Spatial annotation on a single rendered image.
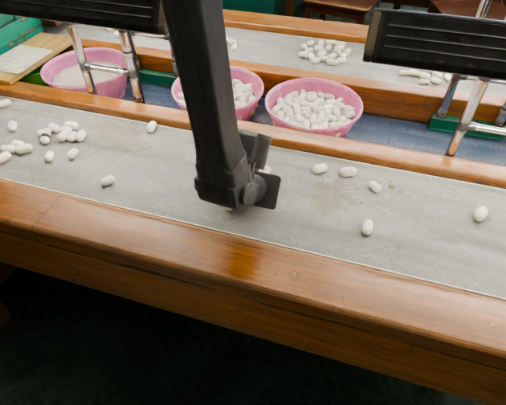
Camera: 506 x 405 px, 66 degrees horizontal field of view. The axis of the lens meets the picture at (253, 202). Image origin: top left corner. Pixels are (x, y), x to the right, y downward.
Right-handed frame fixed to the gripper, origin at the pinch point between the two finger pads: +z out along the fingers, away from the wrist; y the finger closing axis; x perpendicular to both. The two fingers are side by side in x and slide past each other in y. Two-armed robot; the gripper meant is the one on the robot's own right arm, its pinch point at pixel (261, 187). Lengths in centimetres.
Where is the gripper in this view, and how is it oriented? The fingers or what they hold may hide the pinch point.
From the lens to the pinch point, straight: 84.2
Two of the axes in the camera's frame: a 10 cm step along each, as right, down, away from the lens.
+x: -1.9, 9.8, 0.9
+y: -9.6, -2.0, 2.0
